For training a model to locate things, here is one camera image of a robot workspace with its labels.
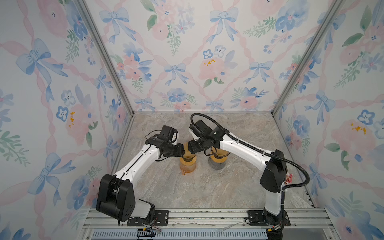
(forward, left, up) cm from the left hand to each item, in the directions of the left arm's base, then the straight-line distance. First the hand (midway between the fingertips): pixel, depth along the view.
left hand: (182, 151), depth 84 cm
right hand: (+2, -6, +3) cm, 7 cm away
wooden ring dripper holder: (-3, -19, 0) cm, 19 cm away
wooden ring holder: (-5, -2, -4) cm, 7 cm away
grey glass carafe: (-5, -20, -8) cm, 22 cm away
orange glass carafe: (-8, -3, -6) cm, 10 cm away
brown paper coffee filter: (-2, -21, +2) cm, 21 cm away
